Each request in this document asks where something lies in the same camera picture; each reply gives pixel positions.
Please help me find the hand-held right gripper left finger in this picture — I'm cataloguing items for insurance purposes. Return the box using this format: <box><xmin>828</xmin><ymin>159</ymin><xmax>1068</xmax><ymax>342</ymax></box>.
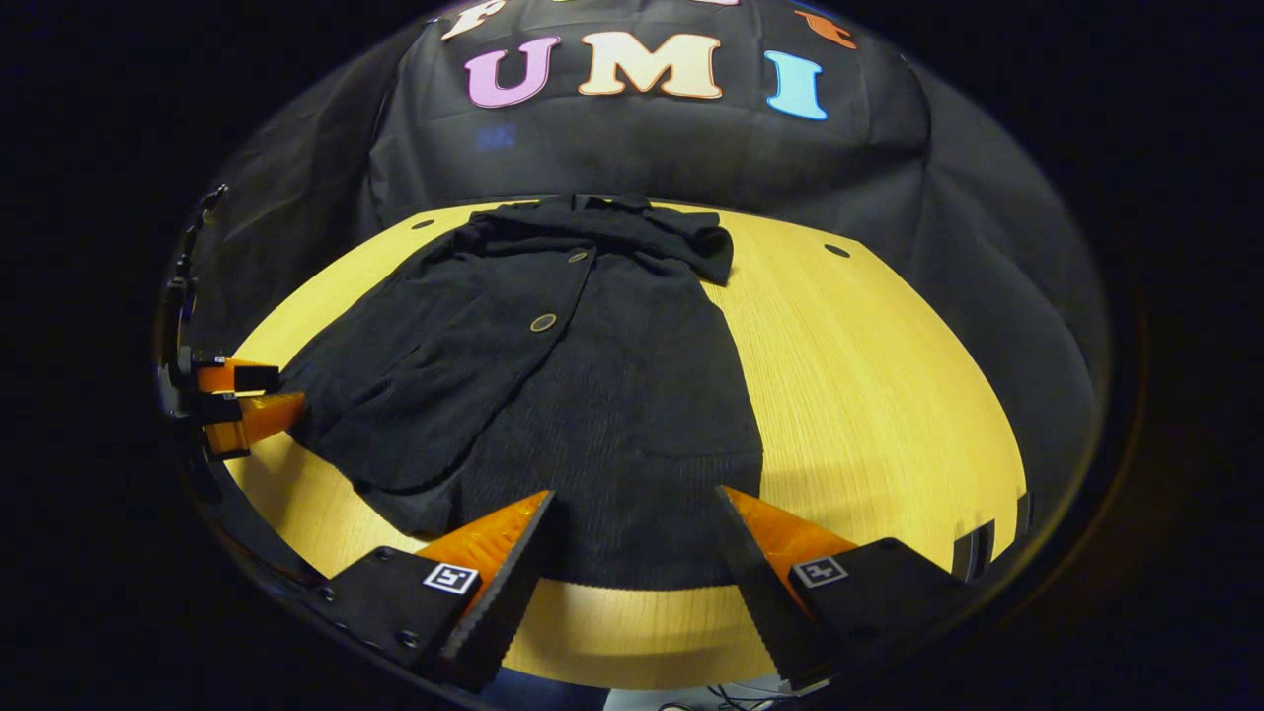
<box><xmin>314</xmin><ymin>489</ymin><xmax>557</xmax><ymax>694</ymax></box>

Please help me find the person's leg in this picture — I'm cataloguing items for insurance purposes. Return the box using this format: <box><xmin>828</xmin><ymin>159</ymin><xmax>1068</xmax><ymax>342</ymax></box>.
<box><xmin>482</xmin><ymin>668</ymin><xmax>608</xmax><ymax>711</ymax></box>

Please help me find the white object with cables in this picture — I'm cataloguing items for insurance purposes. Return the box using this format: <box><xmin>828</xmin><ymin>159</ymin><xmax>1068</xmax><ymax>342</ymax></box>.
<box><xmin>604</xmin><ymin>679</ymin><xmax>791</xmax><ymax>711</ymax></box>

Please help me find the black buttoned cardigan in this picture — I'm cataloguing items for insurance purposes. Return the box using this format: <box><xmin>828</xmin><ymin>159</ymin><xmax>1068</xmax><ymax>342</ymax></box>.
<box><xmin>279</xmin><ymin>193</ymin><xmax>766</xmax><ymax>592</ymax></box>

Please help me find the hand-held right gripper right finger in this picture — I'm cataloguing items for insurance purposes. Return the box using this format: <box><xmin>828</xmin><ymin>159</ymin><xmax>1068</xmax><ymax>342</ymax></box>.
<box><xmin>715</xmin><ymin>484</ymin><xmax>981</xmax><ymax>692</ymax></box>

